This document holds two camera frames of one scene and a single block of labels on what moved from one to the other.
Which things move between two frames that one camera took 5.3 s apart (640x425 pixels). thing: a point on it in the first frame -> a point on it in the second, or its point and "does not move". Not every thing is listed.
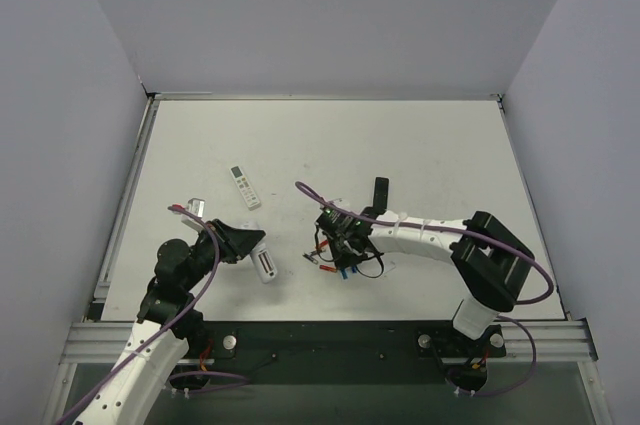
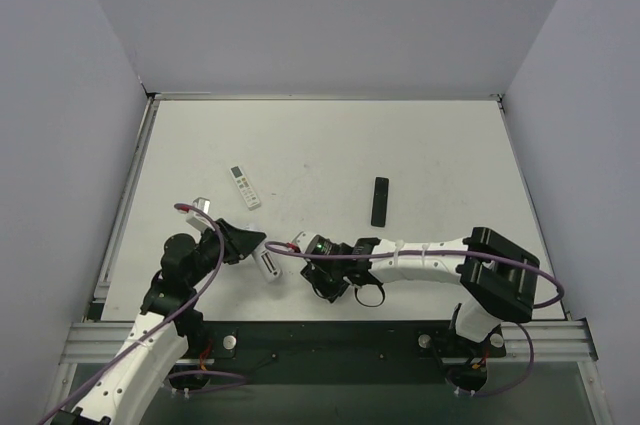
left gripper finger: [241, 241] does not move
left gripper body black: [226, 243] does not move
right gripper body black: [347, 238] -> [323, 276]
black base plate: [346, 352] does not move
